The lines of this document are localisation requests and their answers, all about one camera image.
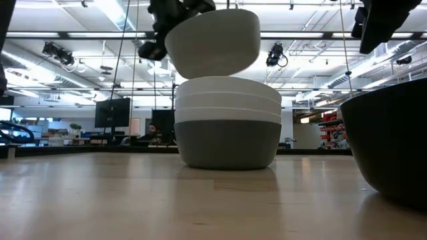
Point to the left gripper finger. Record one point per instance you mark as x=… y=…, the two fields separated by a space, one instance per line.
x=153 y=51

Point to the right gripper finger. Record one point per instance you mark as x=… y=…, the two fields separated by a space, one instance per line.
x=387 y=16
x=357 y=23

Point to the lit display screen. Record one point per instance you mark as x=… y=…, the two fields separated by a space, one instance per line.
x=5 y=114

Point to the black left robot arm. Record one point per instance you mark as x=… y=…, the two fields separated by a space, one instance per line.
x=5 y=20

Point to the light grey bowl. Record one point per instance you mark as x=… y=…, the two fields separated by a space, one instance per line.
x=213 y=46

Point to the black ceiling spotlight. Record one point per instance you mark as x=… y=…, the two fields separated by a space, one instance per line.
x=60 y=55

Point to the black computer monitor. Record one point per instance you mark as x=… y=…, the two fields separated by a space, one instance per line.
x=112 y=112
x=163 y=121

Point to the black ceiling fixture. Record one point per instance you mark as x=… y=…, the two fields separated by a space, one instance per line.
x=404 y=60

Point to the small potted plant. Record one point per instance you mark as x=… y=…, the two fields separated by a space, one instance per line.
x=75 y=126

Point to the red bin shelf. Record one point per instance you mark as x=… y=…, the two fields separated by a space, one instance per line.
x=333 y=133

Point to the black bowl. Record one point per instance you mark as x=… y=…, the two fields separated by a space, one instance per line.
x=390 y=143

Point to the dark grey bowl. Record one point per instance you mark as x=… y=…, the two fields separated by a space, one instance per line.
x=227 y=146

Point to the black overhead camera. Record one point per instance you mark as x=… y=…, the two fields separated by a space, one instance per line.
x=274 y=55

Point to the person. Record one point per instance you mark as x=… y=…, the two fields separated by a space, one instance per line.
x=152 y=131

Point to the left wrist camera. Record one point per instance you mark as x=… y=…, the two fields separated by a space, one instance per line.
x=201 y=5

